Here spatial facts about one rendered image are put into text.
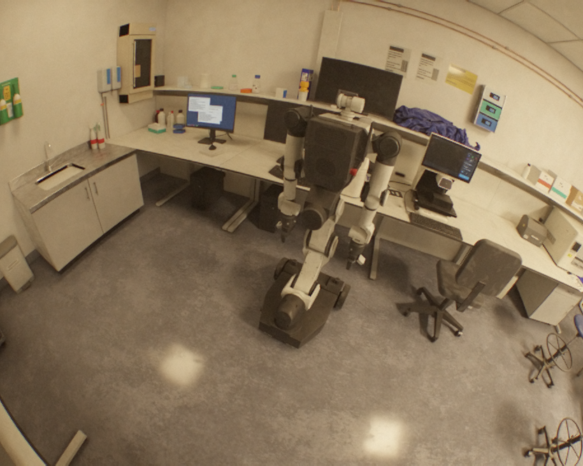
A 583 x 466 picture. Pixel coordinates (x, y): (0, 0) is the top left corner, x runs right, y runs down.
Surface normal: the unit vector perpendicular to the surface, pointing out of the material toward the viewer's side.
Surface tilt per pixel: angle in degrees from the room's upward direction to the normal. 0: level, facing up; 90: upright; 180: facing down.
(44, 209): 90
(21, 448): 0
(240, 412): 0
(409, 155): 90
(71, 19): 90
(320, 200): 45
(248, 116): 90
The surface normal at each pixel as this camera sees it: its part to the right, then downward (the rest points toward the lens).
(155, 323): 0.14, -0.79
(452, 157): -0.33, 0.57
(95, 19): 0.94, 0.30
